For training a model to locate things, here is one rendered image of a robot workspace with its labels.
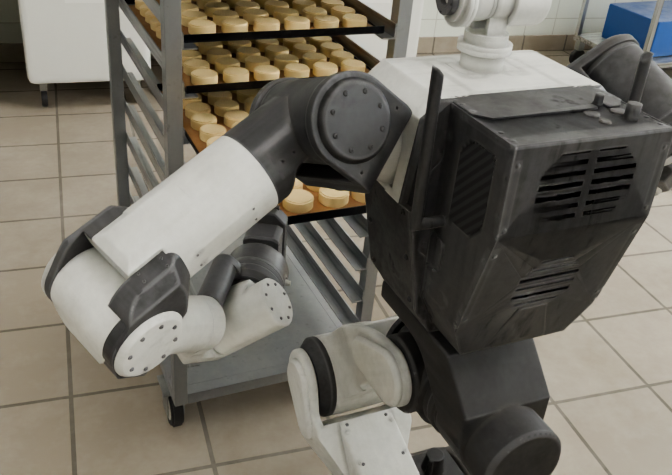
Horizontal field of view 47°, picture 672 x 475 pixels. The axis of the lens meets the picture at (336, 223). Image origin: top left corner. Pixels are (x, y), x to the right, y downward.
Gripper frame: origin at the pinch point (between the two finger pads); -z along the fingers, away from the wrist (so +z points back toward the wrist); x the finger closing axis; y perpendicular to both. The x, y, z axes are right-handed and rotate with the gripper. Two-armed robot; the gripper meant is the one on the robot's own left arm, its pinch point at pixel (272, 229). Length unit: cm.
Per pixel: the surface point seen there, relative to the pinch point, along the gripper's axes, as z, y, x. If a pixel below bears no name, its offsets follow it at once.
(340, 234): -61, -7, -36
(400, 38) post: -50, -16, 17
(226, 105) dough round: -42.4, 17.2, 1.6
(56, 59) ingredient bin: -205, 128, -55
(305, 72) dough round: -43.5, 1.8, 9.9
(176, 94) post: -27.3, 22.7, 8.9
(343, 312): -55, -10, -55
